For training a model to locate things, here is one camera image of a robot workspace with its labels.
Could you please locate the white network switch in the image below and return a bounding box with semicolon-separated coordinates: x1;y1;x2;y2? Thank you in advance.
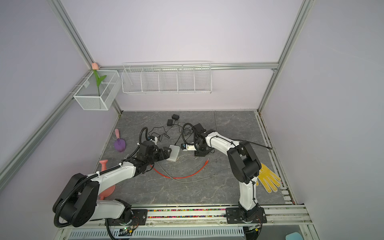
167;145;181;162

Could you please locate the red ethernet cable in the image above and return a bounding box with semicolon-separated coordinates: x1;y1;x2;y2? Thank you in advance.
151;160;211;180

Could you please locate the black thin power cable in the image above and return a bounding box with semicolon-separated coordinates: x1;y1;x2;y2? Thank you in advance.
148;119;193;142

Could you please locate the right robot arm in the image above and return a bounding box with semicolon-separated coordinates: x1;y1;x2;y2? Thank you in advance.
182;123;262;213

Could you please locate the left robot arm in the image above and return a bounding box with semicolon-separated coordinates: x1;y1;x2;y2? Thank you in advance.
53;127;172;228

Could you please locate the black power adapter near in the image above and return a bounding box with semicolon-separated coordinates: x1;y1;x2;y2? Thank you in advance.
167;119;173;127

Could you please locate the black power adapter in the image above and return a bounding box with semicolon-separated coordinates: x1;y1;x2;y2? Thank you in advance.
167;119;173;127
172;114;180;121

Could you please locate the black power adapter far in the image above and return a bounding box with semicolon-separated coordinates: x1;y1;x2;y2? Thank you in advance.
172;114;180;121

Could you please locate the pink watering can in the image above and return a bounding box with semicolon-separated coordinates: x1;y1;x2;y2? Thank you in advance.
99;160;116;200

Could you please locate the yellow work glove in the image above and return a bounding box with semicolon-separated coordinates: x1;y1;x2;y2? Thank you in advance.
256;164;281;194

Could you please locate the white mesh box basket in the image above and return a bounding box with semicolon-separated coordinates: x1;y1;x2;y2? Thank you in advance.
74;70;122;111

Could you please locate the artificial tulip flower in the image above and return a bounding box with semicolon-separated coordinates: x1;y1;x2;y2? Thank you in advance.
92;63;107;97

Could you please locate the purple trowel pink handle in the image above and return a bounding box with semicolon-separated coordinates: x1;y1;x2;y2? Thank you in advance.
114;129;126;153

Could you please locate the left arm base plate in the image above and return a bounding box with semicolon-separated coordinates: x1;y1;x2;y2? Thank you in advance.
107;209;148;226

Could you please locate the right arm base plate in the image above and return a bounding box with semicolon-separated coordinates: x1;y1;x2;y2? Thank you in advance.
224;205;267;224

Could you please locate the white wire shelf basket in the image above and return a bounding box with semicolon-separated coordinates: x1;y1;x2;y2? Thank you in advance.
122;61;213;94

